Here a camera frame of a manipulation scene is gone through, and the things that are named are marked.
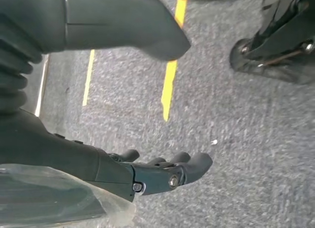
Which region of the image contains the clear plastic film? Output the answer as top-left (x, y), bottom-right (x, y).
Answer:
top-left (0, 163), bottom-right (136, 228)

